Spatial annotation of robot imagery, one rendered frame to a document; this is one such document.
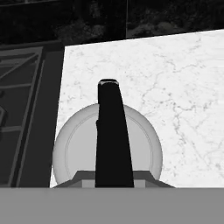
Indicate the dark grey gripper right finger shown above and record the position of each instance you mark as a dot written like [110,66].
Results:
[143,180]

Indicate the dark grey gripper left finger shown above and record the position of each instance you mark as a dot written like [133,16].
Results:
[86,180]

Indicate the dark grey hob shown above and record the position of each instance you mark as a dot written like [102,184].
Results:
[27,116]

